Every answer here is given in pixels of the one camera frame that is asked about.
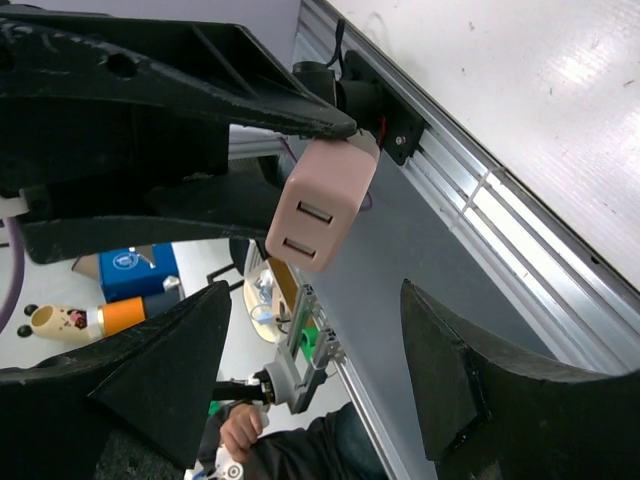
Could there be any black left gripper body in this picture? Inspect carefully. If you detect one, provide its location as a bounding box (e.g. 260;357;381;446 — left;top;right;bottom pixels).
1;90;230;206

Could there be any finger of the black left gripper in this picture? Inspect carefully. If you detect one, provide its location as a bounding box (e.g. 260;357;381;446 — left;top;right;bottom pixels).
1;5;357;139
20;174;281;264

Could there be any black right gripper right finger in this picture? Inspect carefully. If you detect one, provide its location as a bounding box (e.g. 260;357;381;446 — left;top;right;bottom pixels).
400;281;639;479

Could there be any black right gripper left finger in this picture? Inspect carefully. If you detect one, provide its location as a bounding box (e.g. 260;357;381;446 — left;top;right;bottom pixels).
1;281;231;479

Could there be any brown cube charger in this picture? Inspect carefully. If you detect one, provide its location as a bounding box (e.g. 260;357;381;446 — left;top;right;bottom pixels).
266;129;380;272

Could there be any person's hand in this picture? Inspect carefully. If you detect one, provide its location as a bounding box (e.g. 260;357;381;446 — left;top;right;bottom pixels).
220;404;264;463

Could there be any blue box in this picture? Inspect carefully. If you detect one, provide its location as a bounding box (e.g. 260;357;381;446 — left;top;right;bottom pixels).
98;243;179;303

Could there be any white tray with items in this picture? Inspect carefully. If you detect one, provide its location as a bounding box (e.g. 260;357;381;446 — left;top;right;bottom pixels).
242;256;298;344

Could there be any cream and orange bottle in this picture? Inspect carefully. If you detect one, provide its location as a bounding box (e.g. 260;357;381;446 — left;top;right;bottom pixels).
19;297;147;345

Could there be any grey handheld gripper device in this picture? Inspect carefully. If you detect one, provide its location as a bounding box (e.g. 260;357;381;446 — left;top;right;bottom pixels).
212;284;343;414

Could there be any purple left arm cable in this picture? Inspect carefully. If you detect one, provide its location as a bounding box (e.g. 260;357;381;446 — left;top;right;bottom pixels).
0;217;26;334

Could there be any aluminium table frame rail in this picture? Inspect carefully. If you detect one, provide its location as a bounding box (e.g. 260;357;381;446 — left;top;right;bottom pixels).
309;25;639;479

